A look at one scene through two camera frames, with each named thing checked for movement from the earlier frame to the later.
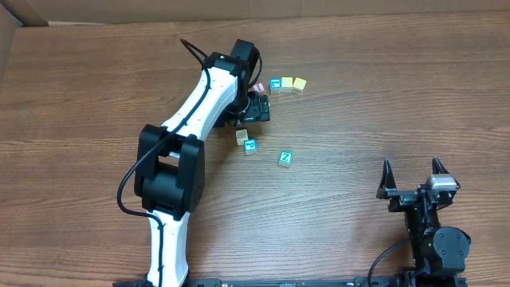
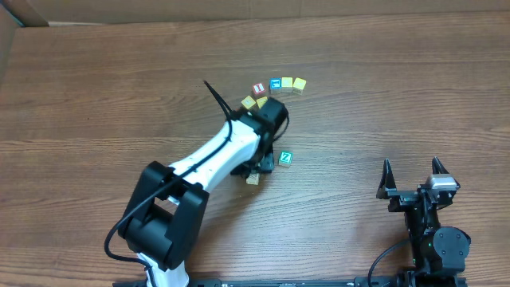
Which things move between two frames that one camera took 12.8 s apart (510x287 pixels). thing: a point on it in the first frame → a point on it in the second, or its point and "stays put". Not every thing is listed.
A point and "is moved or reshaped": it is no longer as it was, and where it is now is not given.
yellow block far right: [299, 85] stays put
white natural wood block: [241, 135] is moved or reshaped
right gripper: [400, 197] stays put
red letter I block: [260, 87] stays put
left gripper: [257, 108] → [266, 166]
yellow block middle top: [287, 84] stays put
